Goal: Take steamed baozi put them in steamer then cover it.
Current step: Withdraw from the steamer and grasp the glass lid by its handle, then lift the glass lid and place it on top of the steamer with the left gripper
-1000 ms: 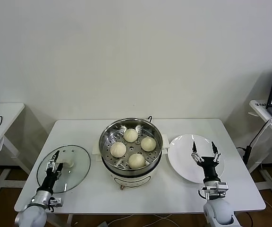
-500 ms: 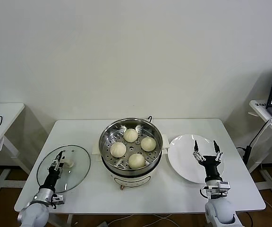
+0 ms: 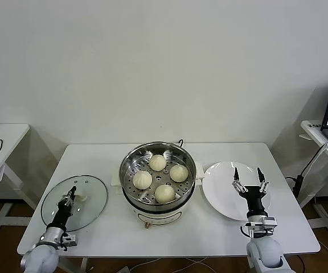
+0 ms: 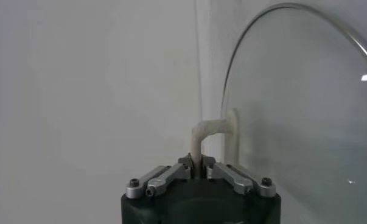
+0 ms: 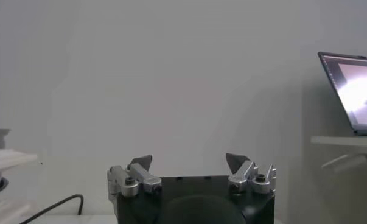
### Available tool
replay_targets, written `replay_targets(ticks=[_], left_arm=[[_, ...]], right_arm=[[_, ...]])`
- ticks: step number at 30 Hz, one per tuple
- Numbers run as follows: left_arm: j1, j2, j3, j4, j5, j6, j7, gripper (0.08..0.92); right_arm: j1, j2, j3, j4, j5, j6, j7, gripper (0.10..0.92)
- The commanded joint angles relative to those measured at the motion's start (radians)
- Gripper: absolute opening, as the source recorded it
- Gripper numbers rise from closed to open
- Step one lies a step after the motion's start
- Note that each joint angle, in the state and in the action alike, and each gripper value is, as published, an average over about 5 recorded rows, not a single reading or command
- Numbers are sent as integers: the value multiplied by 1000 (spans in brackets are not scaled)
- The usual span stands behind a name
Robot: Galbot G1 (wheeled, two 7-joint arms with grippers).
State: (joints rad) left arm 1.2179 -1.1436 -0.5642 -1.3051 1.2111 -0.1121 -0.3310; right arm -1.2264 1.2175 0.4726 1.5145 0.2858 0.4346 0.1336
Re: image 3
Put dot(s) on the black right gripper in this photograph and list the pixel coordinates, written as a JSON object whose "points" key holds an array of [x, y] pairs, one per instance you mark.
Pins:
{"points": [[253, 199]]}

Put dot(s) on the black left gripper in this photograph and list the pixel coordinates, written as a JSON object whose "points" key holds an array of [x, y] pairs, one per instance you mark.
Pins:
{"points": [[61, 214]]}

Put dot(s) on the glass pot lid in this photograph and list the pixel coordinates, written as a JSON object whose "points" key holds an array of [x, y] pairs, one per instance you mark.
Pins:
{"points": [[92, 199]]}

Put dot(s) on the white steamed baozi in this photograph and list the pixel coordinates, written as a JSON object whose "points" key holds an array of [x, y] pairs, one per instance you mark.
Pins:
{"points": [[179, 173], [164, 194], [142, 180], [156, 162]]}

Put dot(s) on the stainless steel steamer basket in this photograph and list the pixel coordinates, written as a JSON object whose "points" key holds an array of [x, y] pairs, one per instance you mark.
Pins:
{"points": [[158, 177]]}

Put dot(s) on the stainless steel steamer pot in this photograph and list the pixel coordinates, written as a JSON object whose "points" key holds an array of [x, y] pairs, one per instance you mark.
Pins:
{"points": [[158, 219]]}

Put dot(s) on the white round plate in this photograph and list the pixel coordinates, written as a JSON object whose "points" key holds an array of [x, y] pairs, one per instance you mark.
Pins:
{"points": [[221, 193]]}

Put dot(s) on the white side desk with laptop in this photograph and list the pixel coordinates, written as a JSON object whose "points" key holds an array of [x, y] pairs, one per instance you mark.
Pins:
{"points": [[313, 130]]}

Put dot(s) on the grey power strip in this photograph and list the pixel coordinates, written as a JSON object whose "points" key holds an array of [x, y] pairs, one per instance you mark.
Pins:
{"points": [[124, 269]]}

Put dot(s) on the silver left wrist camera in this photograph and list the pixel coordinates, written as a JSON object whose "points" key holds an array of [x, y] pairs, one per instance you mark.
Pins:
{"points": [[70, 241]]}

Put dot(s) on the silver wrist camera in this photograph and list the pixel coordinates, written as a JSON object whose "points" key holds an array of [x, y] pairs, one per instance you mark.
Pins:
{"points": [[263, 226], [70, 241]]}

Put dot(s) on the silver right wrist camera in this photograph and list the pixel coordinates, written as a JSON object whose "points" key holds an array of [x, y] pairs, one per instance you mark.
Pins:
{"points": [[263, 226]]}

